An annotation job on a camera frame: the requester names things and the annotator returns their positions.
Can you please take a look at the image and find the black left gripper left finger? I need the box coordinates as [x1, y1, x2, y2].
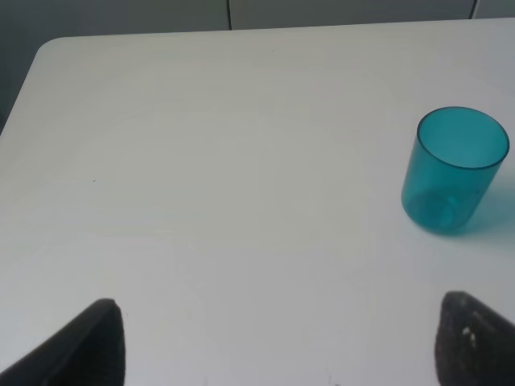
[1, 298, 126, 385]

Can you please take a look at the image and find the teal transparent plastic cup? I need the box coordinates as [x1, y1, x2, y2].
[401, 106, 510, 234]

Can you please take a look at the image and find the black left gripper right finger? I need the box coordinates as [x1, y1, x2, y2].
[435, 291, 514, 386]

